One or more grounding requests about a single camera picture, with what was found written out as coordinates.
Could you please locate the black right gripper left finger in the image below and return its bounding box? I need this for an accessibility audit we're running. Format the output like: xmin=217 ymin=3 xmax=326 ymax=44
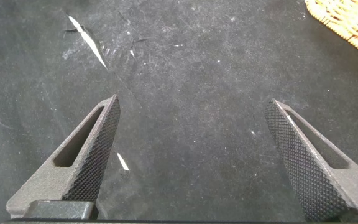
xmin=6 ymin=94 xmax=121 ymax=219

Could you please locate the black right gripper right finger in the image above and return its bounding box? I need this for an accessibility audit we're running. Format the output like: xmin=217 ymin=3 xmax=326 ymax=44
xmin=264 ymin=98 xmax=358 ymax=222

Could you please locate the wicker basket holding food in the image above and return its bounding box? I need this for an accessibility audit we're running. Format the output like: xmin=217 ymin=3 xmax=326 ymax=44
xmin=305 ymin=0 xmax=358 ymax=63

